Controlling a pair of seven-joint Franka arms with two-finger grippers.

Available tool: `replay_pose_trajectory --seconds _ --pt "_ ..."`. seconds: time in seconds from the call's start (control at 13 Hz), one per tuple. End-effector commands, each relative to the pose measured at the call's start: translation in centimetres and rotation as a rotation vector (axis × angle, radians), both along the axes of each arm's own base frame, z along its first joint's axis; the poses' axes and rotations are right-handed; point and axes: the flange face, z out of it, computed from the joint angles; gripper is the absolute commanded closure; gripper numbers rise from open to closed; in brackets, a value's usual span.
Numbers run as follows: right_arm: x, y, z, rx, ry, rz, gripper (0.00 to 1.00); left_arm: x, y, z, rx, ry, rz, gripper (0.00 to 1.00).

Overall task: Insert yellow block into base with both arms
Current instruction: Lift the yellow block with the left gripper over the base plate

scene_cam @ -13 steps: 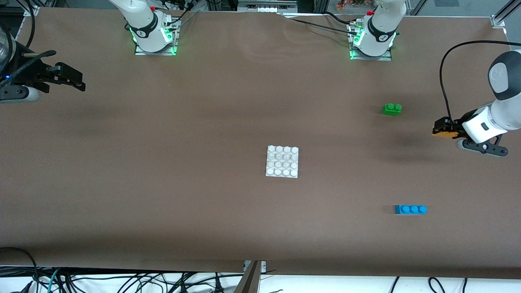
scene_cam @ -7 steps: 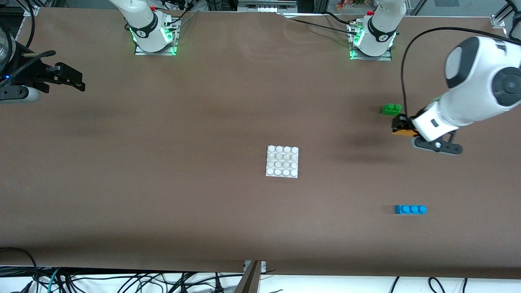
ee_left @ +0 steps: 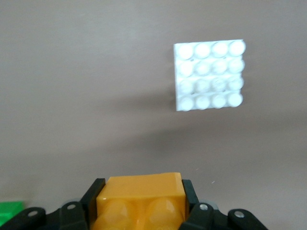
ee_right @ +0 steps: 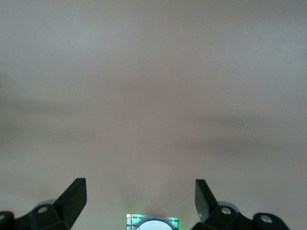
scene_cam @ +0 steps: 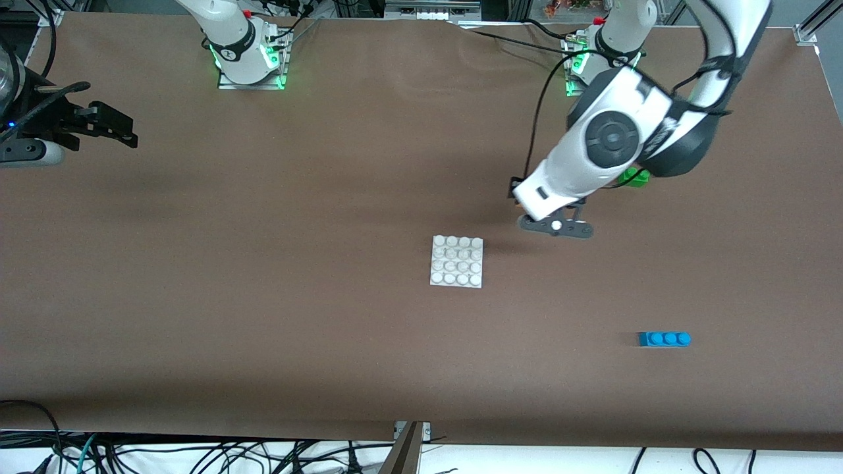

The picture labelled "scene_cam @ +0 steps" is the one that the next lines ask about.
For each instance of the white studded base plate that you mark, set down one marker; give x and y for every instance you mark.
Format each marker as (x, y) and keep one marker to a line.
(456, 262)

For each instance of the brown table cover sheet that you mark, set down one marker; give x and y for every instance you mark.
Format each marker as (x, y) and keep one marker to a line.
(395, 164)

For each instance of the blue three-stud block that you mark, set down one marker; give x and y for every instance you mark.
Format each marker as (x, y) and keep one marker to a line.
(664, 340)

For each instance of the silver metal edge bracket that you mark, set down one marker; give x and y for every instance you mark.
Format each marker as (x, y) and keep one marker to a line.
(425, 429)

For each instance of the silver background equipment box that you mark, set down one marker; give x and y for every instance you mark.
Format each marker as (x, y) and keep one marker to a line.
(431, 9)

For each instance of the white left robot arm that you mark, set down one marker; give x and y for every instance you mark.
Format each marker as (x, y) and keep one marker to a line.
(612, 135)

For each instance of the aluminium corner bracket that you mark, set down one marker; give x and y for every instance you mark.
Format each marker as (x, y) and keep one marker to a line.
(53, 14)
(805, 34)

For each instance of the green two-stud block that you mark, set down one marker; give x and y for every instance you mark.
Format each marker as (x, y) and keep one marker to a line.
(639, 179)

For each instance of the dark metal beam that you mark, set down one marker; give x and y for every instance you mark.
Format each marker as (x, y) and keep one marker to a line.
(403, 457)

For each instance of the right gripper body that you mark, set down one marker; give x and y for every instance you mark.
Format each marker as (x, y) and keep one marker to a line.
(58, 120)

